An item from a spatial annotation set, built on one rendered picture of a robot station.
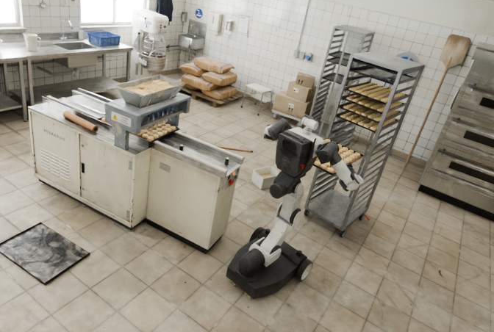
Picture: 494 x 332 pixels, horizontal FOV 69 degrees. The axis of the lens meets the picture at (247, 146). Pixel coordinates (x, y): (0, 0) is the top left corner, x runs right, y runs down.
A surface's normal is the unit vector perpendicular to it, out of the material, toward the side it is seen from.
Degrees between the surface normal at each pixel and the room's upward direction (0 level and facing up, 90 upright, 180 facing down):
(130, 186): 90
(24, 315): 0
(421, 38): 90
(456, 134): 90
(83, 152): 90
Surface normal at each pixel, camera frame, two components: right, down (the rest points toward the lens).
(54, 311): 0.18, -0.88
